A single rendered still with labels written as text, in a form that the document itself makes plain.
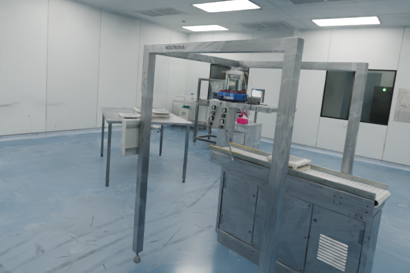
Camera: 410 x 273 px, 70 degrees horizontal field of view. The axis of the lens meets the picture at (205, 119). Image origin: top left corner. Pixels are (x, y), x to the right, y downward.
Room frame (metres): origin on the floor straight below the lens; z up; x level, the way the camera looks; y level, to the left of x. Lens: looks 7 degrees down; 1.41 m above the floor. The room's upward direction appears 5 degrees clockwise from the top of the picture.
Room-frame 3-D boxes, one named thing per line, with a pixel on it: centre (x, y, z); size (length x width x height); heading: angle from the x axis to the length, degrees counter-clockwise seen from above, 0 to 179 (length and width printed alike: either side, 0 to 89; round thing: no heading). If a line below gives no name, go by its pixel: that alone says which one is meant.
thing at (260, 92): (5.26, -0.90, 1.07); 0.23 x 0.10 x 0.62; 54
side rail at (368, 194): (2.08, -0.54, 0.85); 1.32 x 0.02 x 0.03; 46
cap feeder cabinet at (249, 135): (5.27, -0.65, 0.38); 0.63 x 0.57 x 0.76; 54
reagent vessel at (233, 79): (2.53, -0.22, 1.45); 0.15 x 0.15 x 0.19
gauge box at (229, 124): (2.48, -0.14, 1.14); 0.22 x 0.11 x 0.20; 46
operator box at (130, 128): (2.09, 0.51, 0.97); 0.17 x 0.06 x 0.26; 136
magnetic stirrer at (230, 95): (2.53, -0.21, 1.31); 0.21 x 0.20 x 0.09; 136
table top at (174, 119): (4.40, 0.96, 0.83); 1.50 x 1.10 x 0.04; 23
